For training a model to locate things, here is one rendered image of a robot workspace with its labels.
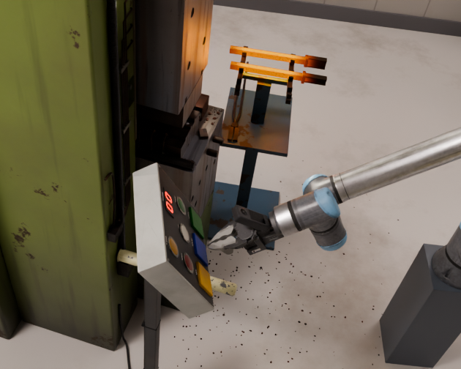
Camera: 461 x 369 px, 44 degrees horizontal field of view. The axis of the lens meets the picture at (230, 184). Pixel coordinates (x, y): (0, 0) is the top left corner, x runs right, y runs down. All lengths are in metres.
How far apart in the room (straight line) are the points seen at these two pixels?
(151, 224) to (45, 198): 0.54
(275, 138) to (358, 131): 1.32
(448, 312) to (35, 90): 1.73
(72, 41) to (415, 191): 2.50
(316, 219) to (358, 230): 1.63
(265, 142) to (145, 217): 1.11
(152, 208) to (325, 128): 2.35
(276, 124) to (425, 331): 1.08
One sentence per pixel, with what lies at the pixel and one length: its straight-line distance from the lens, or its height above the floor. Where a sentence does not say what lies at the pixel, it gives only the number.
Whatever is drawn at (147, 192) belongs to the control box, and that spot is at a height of 1.18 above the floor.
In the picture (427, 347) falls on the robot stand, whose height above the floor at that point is 0.18.
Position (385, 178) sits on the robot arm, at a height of 1.19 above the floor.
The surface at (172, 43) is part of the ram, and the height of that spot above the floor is 1.42.
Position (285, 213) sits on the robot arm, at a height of 1.17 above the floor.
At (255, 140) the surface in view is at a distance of 2.51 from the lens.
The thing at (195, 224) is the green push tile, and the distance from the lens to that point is 1.69.
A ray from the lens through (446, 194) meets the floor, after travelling 3.61.
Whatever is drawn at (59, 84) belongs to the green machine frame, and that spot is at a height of 1.40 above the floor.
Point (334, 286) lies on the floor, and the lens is 2.93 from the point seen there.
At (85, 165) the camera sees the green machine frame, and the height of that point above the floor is 1.12.
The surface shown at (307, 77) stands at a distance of 2.46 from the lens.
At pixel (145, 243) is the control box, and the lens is 1.46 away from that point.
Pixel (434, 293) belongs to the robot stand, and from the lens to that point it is 2.34.
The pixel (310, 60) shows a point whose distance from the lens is 2.57.
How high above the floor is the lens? 2.34
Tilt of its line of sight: 46 degrees down
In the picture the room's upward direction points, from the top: 9 degrees clockwise
